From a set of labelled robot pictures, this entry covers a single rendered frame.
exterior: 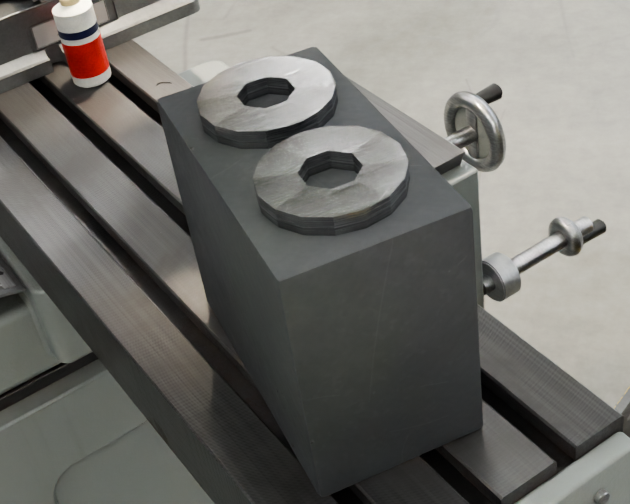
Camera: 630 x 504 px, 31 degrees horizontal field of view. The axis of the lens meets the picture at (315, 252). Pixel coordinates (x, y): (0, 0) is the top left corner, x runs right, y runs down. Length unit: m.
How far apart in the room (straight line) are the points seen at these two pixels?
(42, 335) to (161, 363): 0.31
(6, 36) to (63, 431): 0.41
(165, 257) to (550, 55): 2.18
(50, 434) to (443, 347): 0.60
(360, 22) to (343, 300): 2.65
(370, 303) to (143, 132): 0.50
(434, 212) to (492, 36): 2.50
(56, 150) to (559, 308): 1.36
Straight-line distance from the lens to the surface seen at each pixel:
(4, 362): 1.13
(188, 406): 0.81
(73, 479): 1.27
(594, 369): 2.15
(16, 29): 1.22
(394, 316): 0.65
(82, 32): 1.16
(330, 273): 0.61
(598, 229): 1.60
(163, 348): 0.86
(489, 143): 1.52
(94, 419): 1.21
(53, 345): 1.12
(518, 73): 2.96
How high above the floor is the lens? 1.55
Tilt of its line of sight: 39 degrees down
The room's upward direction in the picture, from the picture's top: 9 degrees counter-clockwise
